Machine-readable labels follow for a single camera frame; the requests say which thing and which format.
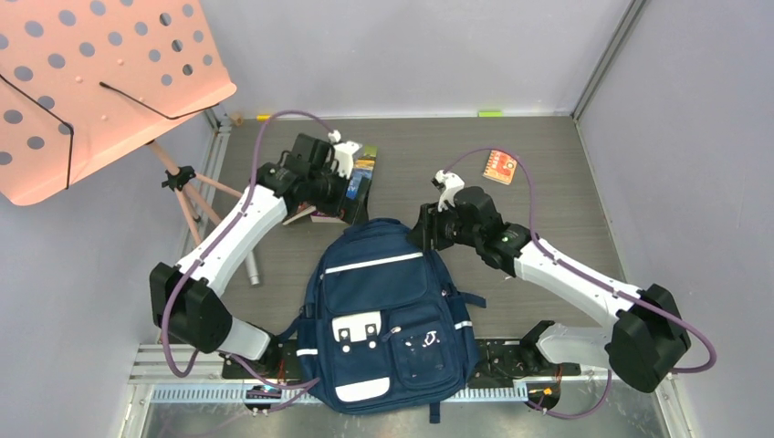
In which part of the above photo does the dark Three Days book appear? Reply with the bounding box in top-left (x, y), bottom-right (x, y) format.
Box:
top-left (282, 203), bottom-right (317, 225)

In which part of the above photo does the black mounting base plate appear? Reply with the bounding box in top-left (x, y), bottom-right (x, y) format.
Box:
top-left (247, 338), bottom-right (581, 389)

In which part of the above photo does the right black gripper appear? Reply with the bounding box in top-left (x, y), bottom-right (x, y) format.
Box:
top-left (406, 197), bottom-right (482, 252)

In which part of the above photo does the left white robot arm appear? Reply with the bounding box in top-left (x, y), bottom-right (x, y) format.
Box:
top-left (150, 132), bottom-right (364, 378)

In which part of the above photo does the green tape marker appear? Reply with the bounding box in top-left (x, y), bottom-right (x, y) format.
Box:
top-left (476, 110), bottom-right (503, 118)

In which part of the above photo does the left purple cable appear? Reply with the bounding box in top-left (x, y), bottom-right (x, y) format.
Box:
top-left (160, 109), bottom-right (340, 391)

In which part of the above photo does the orange small notebook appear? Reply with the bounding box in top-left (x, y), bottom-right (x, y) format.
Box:
top-left (483, 150), bottom-right (518, 185)

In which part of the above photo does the blue Animal Farm book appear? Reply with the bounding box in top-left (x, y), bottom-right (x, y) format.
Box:
top-left (310, 145), bottom-right (378, 224)

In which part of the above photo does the aluminium frame rail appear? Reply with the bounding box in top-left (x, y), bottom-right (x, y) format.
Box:
top-left (130, 339), bottom-right (675, 405)

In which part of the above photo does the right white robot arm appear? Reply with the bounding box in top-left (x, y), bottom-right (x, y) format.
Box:
top-left (408, 170), bottom-right (691, 393)

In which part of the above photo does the navy blue student backpack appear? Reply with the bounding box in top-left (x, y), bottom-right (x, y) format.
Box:
top-left (286, 218), bottom-right (486, 423)

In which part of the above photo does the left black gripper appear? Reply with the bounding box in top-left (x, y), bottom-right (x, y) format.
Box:
top-left (309, 163), bottom-right (370, 225)

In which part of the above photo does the purple cable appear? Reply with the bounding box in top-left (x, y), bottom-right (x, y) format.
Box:
top-left (160, 109), bottom-right (340, 391)
top-left (444, 146), bottom-right (717, 422)

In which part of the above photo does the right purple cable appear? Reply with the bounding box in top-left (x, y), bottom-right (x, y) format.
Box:
top-left (444, 146), bottom-right (717, 422)

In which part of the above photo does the pink perforated music stand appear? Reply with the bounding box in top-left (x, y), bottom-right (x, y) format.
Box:
top-left (0, 0), bottom-right (243, 246)

